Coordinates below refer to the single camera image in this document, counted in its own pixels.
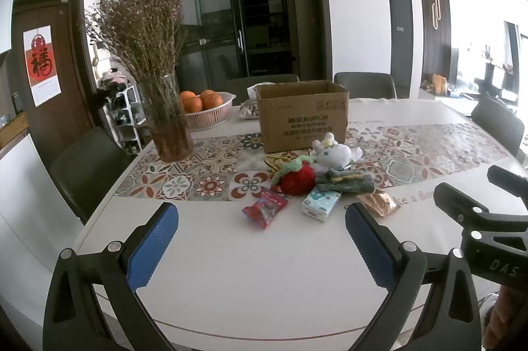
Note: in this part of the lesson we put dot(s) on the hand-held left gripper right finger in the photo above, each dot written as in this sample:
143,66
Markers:
371,248

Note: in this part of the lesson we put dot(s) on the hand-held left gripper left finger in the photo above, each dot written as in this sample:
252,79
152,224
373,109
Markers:
152,248

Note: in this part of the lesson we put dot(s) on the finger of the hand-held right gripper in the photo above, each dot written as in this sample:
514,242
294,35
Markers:
458,200
505,178

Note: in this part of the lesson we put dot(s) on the white plush toy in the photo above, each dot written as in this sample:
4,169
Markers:
334,155

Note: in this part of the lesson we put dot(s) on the red fuzzy strawberry plush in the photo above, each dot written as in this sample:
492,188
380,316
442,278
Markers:
299,178

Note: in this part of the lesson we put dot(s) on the brown cardboard box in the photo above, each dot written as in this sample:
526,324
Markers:
301,120

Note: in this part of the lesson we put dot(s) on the person's right hand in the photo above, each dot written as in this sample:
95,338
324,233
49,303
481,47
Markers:
513,318

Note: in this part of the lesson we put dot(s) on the copper foil packet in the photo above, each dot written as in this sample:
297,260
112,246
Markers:
377,204

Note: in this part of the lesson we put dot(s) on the dark dining chair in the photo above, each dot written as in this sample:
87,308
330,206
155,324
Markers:
247,85
367,85
90,169
495,120

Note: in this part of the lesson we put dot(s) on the white tissue pack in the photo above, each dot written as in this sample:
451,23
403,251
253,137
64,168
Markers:
319,204

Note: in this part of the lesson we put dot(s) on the green knitted cloth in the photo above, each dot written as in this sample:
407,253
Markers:
346,182

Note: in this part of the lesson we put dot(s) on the patterned table runner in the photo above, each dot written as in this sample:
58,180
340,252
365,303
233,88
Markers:
185,182

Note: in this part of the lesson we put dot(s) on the red snack packet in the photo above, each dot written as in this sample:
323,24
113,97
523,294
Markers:
264,208

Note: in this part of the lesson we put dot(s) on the brown package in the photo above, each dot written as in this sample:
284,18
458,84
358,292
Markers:
439,83

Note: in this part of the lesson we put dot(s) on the clear plastic bag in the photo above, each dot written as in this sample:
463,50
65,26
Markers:
249,161

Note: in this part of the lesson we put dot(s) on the white shoe rack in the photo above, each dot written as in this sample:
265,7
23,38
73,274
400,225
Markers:
123,120

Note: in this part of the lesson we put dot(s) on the white fruit basket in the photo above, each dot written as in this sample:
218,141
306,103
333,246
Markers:
210,118

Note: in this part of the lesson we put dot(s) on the orange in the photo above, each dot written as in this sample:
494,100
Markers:
187,95
206,92
212,100
193,104

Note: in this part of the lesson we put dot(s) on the dark slatted wooden cabinet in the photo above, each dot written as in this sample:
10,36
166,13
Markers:
429,46

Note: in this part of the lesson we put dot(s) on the black interior door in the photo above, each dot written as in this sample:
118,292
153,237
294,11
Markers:
400,54

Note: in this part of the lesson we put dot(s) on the brown wooden door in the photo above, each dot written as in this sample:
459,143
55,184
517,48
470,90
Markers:
66,107

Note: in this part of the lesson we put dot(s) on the patterned pouch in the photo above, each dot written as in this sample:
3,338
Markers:
249,111

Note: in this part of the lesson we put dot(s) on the woven basket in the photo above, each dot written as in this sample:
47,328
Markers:
12,130

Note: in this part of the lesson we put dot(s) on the white plastic bag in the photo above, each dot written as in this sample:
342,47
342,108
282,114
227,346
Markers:
252,91

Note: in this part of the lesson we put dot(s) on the dark glass sliding door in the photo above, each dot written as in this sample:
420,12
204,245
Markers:
214,25

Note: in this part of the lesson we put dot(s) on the red and white wall calendar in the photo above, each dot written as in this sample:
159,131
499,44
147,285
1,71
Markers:
41,62

